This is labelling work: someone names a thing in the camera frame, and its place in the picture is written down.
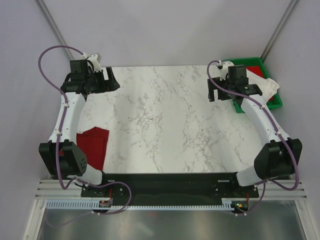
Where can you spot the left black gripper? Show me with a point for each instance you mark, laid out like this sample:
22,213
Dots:
112,84

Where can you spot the red t shirt in bin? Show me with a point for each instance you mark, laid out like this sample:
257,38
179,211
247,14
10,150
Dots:
256,70

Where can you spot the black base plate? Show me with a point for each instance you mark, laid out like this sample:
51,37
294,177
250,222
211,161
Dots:
175,199

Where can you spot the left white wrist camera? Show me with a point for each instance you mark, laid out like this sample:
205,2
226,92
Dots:
93,62

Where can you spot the white printed t shirt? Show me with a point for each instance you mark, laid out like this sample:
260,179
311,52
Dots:
268,86

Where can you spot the green plastic bin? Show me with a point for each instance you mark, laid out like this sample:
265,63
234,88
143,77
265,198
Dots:
274,102

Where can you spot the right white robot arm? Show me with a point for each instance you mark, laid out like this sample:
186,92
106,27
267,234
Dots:
278,159

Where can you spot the folded red t shirt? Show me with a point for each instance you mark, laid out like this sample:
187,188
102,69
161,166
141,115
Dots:
93,143

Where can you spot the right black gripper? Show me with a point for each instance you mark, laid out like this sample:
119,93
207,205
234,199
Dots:
211,93

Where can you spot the aluminium frame rail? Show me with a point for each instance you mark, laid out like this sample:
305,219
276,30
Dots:
51,189

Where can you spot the light blue cable duct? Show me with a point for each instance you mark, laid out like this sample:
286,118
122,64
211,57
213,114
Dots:
90,204

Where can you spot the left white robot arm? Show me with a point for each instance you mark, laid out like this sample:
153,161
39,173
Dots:
61,154

